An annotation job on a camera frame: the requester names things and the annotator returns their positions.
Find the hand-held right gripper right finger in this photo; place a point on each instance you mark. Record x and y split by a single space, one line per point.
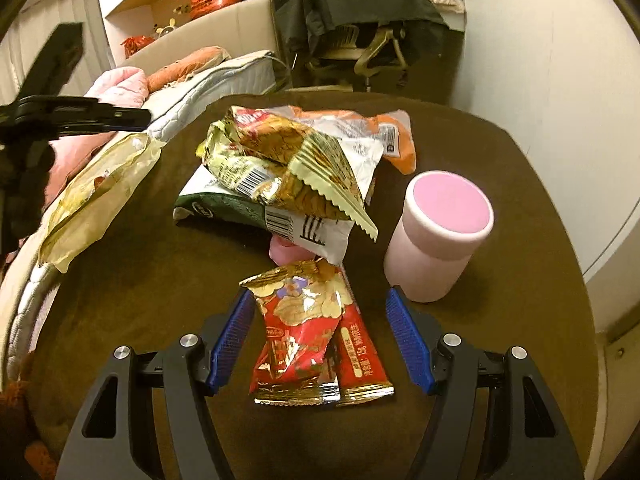
407 340

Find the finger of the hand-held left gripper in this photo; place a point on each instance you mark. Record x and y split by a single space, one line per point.
110 117

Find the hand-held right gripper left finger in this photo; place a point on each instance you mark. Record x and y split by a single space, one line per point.
232 340

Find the red strip packet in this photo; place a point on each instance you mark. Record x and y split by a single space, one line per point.
360 360

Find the red gold snack packet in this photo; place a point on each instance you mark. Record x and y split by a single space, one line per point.
290 340

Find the yellow plastic bag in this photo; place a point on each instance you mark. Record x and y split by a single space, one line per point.
90 200

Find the green white packet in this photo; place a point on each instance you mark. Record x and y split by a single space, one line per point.
220 205

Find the gold crinkled snack bag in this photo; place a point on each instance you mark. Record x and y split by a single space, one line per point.
280 160

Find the orange white wrapper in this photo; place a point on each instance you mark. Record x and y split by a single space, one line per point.
395 145

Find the pink floral quilt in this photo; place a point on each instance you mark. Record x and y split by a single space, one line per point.
120 85

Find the pale pleated curtain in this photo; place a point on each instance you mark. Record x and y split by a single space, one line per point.
97 20

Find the small orange plastic bag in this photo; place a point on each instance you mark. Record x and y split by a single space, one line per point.
137 46

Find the pink bottle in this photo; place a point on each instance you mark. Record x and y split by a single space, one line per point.
430 255

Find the orange pillow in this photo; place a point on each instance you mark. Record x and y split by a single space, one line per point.
185 67

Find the pink caterpillar toy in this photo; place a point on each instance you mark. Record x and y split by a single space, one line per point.
285 252

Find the white bunny figurine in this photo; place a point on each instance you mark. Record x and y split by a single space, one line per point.
166 29

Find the beige upholstered bed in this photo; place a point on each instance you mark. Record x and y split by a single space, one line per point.
225 80

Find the small flower ornament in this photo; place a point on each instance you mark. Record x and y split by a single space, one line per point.
182 9

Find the beige office chair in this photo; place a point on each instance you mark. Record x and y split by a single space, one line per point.
375 45

